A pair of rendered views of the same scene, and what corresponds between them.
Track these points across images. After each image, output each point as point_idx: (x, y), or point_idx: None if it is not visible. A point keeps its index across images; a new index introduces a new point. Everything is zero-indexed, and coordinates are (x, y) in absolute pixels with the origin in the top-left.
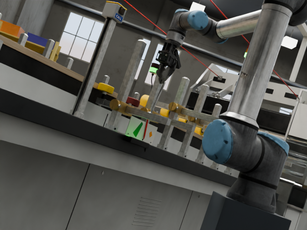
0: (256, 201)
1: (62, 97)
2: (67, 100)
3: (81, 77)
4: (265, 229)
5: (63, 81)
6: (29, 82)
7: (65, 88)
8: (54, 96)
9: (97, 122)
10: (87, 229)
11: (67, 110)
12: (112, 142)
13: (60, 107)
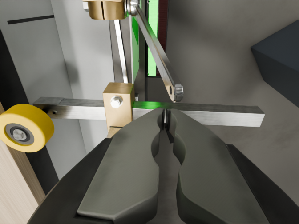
0: None
1: (61, 159)
2: (58, 150)
3: (32, 185)
4: None
5: (51, 189)
6: None
7: (53, 174)
8: (66, 170)
9: (37, 46)
10: None
11: (63, 134)
12: (147, 94)
13: (67, 147)
